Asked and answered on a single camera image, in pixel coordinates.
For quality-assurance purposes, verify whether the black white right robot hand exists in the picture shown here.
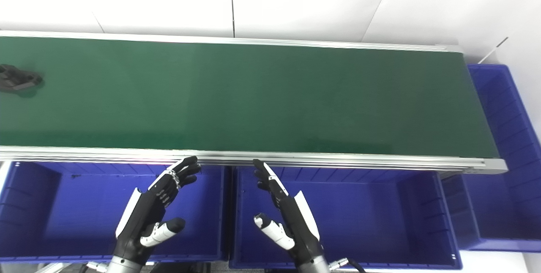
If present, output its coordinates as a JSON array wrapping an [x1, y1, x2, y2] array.
[[253, 159, 326, 265]]

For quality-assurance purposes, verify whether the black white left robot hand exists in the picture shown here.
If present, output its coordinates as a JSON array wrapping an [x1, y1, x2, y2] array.
[[114, 156, 202, 265]]

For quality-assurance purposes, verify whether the black flanged machine part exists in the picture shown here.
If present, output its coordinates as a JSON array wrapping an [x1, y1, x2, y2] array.
[[0, 64, 44, 93]]

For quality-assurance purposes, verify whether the blue plastic bin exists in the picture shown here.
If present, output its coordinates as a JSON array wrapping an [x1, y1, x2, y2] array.
[[230, 165, 463, 270], [440, 64, 541, 253], [0, 161, 230, 264]]

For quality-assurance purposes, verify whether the green conveyor belt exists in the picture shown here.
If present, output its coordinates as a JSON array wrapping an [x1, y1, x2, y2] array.
[[0, 30, 508, 175], [0, 36, 501, 158]]

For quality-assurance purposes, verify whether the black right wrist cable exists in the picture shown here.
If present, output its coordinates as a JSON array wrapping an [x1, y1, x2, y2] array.
[[329, 257, 366, 273]]

